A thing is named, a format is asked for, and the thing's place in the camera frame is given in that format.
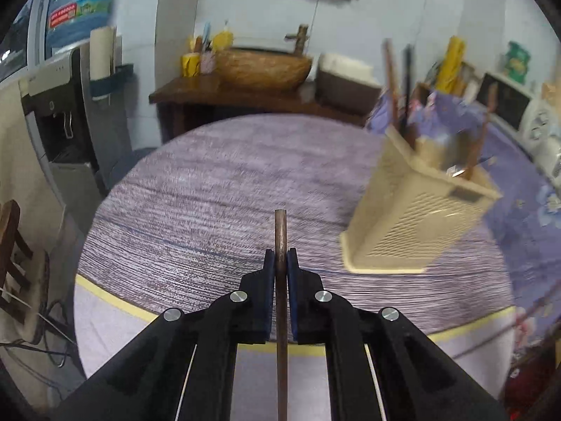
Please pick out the yellow scrubber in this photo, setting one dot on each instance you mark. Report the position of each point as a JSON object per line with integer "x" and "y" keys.
{"x": 223, "y": 39}

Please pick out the brown box with white lid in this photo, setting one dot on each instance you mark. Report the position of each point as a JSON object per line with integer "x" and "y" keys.
{"x": 346, "y": 87}

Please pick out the black chopstick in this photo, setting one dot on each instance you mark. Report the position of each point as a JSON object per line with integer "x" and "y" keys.
{"x": 408, "y": 87}

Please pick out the beige paper roll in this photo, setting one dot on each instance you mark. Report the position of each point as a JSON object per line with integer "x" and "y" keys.
{"x": 101, "y": 52}

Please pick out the yellow wrapped roll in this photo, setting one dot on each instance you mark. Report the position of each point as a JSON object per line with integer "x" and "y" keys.
{"x": 451, "y": 61}

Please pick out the yellow mug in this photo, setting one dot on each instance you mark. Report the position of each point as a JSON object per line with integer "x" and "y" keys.
{"x": 191, "y": 65}

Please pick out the blue water jug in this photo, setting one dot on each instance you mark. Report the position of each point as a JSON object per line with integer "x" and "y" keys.
{"x": 79, "y": 4}

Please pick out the dark blue holder bin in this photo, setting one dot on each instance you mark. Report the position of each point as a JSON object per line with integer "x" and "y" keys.
{"x": 118, "y": 76}

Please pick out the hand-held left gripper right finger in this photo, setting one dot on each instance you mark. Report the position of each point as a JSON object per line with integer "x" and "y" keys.
{"x": 292, "y": 280}

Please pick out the metal spoon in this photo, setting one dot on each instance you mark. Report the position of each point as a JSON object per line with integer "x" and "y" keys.
{"x": 456, "y": 169}

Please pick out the wooden chair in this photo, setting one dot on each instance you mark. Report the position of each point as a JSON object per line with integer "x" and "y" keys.
{"x": 11, "y": 237}

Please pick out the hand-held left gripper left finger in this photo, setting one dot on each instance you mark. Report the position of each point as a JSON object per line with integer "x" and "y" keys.
{"x": 269, "y": 280}

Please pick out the brown wooden chopstick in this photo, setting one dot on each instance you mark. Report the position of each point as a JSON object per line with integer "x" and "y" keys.
{"x": 280, "y": 232}
{"x": 391, "y": 79}

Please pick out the microwave oven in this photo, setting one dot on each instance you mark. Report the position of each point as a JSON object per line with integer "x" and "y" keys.
{"x": 504, "y": 103}

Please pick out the dark wooden side table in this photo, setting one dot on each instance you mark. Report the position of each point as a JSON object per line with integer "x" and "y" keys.
{"x": 197, "y": 92}

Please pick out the brown round basin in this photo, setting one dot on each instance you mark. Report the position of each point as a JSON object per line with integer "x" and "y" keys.
{"x": 263, "y": 70}

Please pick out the chopsticks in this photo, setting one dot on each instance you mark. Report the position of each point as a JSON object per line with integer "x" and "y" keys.
{"x": 484, "y": 127}

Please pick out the white kitchen appliance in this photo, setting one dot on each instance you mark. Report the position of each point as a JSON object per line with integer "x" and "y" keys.
{"x": 543, "y": 131}

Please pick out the wooden faucet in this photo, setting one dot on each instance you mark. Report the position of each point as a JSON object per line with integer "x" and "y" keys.
{"x": 301, "y": 39}

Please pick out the grey water dispenser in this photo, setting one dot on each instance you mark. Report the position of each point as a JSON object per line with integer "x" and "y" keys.
{"x": 57, "y": 79}

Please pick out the purple floral blanket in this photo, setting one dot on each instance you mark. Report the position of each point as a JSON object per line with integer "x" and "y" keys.
{"x": 526, "y": 237}

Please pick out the beige perforated utensil holder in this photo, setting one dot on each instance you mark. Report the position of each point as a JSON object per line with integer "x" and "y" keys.
{"x": 416, "y": 219}

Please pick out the green packet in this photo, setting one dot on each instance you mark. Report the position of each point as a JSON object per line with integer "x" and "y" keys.
{"x": 517, "y": 61}

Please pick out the pink patterned cup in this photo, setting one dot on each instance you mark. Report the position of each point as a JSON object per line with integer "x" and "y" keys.
{"x": 207, "y": 63}

